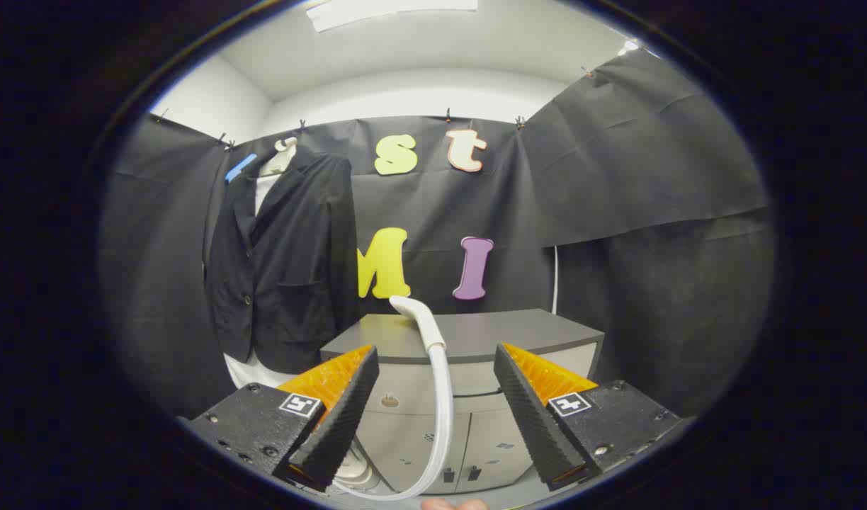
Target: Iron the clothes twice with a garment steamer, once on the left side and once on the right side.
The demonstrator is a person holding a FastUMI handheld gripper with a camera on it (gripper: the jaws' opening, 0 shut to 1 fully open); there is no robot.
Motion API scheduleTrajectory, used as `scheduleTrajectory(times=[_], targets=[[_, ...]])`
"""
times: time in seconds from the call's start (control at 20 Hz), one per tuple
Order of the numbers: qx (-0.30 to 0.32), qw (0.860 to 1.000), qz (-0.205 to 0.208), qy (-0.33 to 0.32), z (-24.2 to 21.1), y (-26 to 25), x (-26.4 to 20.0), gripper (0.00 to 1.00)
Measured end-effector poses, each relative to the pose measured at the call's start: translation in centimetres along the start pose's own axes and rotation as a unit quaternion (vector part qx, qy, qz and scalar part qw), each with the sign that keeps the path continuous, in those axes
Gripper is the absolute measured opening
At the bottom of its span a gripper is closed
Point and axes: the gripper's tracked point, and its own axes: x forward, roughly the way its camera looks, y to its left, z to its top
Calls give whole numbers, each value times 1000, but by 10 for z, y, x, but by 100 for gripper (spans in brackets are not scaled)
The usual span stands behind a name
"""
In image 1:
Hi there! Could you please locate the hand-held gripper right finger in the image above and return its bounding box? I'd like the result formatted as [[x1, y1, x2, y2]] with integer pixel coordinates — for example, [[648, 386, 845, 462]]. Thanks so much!
[[494, 343, 682, 492]]

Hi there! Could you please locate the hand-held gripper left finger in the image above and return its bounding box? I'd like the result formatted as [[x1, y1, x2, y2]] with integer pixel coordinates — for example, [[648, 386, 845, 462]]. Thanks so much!
[[177, 344, 380, 493]]

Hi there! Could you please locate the white garment steamer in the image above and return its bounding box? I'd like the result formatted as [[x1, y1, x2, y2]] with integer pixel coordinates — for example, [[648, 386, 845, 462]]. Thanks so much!
[[332, 295, 454, 502]]

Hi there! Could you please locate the black suit jacket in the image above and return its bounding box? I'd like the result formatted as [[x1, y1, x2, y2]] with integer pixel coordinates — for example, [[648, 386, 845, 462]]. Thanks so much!
[[204, 147, 360, 375]]

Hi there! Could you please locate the grey cabinet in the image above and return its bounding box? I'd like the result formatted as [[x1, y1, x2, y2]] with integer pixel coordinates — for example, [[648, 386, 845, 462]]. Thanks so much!
[[320, 308, 606, 495]]

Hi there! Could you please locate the black backdrop cloth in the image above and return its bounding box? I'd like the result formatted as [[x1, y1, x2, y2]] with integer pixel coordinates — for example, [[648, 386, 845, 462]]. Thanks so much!
[[101, 46, 774, 426]]

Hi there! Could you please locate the ceiling light panel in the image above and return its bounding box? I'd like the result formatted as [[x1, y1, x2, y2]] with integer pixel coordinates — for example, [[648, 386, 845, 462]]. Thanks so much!
[[306, 0, 479, 33]]

